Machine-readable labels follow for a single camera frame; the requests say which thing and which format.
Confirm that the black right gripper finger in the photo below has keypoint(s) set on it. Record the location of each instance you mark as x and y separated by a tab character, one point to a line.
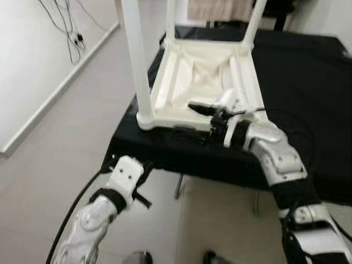
203	108

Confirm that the white plastic children table top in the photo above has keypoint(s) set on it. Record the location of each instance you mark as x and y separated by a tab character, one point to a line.
187	82

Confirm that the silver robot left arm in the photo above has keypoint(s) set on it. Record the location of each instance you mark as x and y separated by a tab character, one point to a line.
88	225

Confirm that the grey robot left foot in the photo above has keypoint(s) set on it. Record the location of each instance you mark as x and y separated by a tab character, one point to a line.
137	257

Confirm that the beige cloth covered table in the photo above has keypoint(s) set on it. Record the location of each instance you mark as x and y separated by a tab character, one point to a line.
220	10

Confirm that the black charger plug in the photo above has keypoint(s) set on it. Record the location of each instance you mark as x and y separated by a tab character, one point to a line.
78	38

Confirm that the grey tape piece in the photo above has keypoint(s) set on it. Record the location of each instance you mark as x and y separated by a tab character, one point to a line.
345	51

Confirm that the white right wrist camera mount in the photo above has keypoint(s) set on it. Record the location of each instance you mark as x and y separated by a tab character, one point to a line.
228	100

